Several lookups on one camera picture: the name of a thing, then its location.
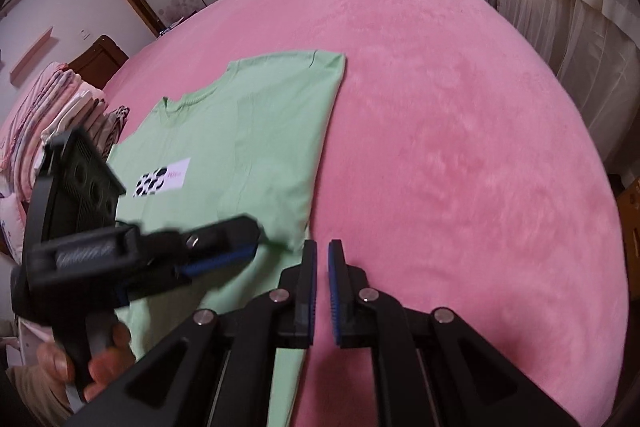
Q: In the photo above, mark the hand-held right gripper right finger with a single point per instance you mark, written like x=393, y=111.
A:
x=333, y=287

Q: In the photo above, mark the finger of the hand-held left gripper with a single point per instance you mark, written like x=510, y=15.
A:
x=220, y=257

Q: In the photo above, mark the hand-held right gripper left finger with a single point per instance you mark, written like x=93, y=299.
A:
x=313, y=277

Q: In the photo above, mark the light green t-shirt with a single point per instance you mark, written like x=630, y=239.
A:
x=250, y=132

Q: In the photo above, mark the person's left forearm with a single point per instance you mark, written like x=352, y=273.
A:
x=35, y=394

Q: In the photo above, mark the person's left hand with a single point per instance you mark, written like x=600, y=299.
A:
x=112, y=364

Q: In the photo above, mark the stack of folded bedding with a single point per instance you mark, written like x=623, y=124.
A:
x=45, y=122

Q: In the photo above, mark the black white patterned cloth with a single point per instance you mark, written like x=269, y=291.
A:
x=119, y=122

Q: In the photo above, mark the dark wooden headboard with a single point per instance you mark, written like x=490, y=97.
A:
x=100, y=59

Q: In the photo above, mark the pink fleece blanket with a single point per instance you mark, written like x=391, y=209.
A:
x=450, y=157

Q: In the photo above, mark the cream sheer curtains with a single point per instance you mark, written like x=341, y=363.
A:
x=565, y=7

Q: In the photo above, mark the pink wall shelf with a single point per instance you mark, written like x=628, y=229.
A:
x=31, y=54

